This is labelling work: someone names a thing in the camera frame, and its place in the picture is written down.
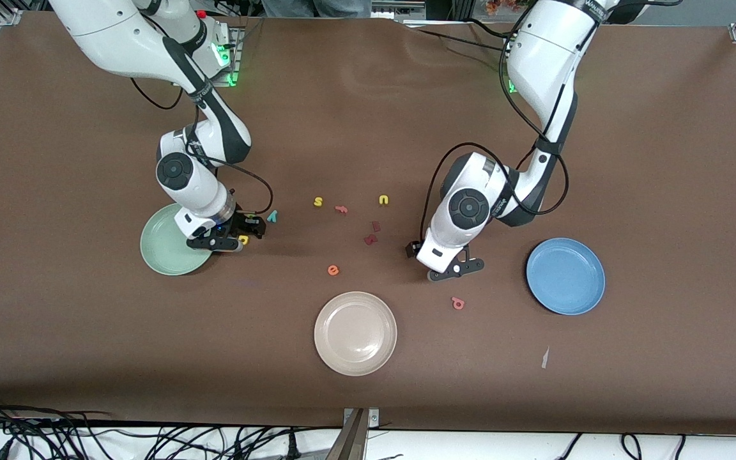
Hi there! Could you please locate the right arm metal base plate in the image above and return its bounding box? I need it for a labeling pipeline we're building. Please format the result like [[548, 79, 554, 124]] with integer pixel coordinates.
[[208, 26, 242, 87]]

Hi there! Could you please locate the blue plate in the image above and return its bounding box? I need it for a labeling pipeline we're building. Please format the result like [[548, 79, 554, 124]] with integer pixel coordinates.
[[526, 238, 606, 316]]

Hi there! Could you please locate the orange flower decoration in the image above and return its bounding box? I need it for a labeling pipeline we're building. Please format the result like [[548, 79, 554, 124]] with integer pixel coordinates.
[[486, 0, 535, 17]]

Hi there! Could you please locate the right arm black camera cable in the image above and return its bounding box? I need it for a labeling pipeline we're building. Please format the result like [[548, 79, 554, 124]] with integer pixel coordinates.
[[130, 77, 275, 218]]

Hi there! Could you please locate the tangled black cable bundle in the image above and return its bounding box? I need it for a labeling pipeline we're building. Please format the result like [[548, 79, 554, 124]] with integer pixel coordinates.
[[0, 395, 343, 460]]

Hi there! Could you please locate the grey metal table bracket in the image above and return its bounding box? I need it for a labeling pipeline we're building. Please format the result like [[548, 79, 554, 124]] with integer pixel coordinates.
[[342, 408, 380, 460]]

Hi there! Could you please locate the black base power cable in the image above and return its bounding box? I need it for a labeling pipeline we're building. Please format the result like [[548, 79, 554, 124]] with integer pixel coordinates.
[[400, 18, 516, 55]]

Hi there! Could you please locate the person in blue jeans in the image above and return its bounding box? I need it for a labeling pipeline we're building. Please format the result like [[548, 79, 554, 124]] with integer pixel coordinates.
[[261, 0, 372, 19]]

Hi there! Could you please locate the beige plate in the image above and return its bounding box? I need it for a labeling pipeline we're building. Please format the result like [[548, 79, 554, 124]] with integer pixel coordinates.
[[314, 291, 398, 377]]

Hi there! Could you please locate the green plate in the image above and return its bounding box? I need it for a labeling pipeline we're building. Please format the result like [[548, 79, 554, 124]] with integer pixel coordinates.
[[140, 202, 215, 277]]

